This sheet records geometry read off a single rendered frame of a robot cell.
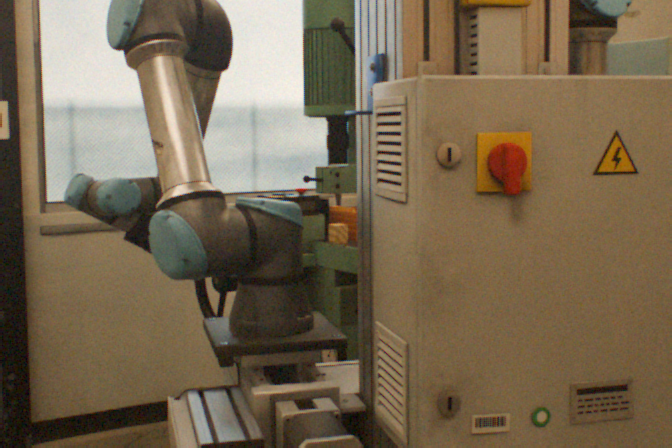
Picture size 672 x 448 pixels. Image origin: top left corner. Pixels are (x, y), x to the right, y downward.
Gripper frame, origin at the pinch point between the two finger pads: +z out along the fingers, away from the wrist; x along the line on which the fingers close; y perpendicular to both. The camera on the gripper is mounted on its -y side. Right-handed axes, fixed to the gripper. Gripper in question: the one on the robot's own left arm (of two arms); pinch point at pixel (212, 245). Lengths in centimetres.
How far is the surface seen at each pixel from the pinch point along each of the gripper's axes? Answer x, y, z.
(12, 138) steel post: -134, -29, -20
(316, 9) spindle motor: 2, -64, 1
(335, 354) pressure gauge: 20.6, 13.7, 27.9
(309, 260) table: 7.0, -5.8, 21.5
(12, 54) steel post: -132, -54, -33
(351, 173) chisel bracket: -1.3, -33.2, 29.6
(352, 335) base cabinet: 14.3, 7.1, 35.4
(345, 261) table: 18.1, -6.9, 23.7
